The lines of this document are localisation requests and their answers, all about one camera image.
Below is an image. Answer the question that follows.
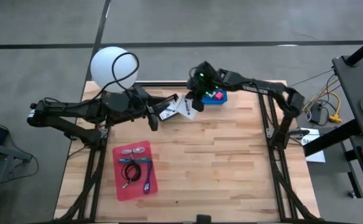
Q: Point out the black power strip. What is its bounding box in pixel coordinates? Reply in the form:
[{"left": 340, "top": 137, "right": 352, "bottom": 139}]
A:
[{"left": 310, "top": 102, "right": 324, "bottom": 124}]

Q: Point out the black aluminium table frame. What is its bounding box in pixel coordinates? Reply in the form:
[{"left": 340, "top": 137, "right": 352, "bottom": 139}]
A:
[{"left": 55, "top": 80, "right": 319, "bottom": 224}]

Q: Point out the yellow power cable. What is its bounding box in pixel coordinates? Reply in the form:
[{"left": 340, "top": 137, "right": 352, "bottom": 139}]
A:
[{"left": 305, "top": 79, "right": 343, "bottom": 123}]

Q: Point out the black side desk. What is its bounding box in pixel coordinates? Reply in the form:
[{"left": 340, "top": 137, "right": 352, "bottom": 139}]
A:
[{"left": 332, "top": 54, "right": 363, "bottom": 212}]

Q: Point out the white paper sheet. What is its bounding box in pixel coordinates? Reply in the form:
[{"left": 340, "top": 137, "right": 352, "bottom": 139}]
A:
[{"left": 301, "top": 128, "right": 327, "bottom": 164}]

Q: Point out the dark brown cable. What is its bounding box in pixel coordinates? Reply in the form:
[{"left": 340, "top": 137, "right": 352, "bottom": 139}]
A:
[{"left": 121, "top": 161, "right": 142, "bottom": 189}]

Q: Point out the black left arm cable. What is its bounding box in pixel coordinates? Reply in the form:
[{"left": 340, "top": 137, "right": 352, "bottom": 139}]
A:
[{"left": 94, "top": 52, "right": 140, "bottom": 103}]

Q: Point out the purple cable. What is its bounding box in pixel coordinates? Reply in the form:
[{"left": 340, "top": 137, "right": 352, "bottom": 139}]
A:
[{"left": 142, "top": 161, "right": 154, "bottom": 195}]

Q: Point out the teal cable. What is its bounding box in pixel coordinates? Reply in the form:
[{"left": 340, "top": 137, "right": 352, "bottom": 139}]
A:
[{"left": 118, "top": 157, "right": 153, "bottom": 164}]

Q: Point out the thin black floor cable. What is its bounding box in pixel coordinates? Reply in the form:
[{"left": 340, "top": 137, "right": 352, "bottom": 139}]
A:
[{"left": 288, "top": 68, "right": 334, "bottom": 88}]

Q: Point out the black diagonal beam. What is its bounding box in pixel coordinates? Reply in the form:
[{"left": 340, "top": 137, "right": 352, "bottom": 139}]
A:
[{"left": 302, "top": 119, "right": 362, "bottom": 157}]

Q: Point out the white and green Acer box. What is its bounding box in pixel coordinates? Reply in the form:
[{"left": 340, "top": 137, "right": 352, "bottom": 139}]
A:
[{"left": 159, "top": 95, "right": 180, "bottom": 121}]

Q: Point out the translucent pink plastic tray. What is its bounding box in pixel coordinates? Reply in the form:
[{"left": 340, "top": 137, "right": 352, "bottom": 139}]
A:
[{"left": 112, "top": 140, "right": 159, "bottom": 202}]

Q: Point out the white card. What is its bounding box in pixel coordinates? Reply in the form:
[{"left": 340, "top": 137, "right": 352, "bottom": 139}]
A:
[{"left": 177, "top": 96, "right": 198, "bottom": 121}]

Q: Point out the white globe table lamp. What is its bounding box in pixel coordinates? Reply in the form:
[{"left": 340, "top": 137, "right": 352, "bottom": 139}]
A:
[{"left": 90, "top": 46, "right": 147, "bottom": 103}]

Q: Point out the black slotted plastic basket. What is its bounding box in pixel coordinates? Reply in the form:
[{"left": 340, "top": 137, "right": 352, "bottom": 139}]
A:
[{"left": 152, "top": 95, "right": 184, "bottom": 121}]

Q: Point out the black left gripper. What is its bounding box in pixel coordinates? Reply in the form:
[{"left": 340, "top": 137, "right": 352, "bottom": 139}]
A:
[{"left": 127, "top": 88, "right": 179, "bottom": 131}]

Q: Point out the white grey cable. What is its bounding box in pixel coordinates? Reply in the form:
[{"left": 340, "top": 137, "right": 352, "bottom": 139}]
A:
[{"left": 121, "top": 147, "right": 146, "bottom": 156}]

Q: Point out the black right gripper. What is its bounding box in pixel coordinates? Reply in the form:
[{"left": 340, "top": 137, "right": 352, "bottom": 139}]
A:
[{"left": 188, "top": 60, "right": 223, "bottom": 113}]

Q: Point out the blue plastic basket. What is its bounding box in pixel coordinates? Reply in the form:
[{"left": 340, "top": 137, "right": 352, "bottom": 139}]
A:
[{"left": 201, "top": 90, "right": 228, "bottom": 106}]

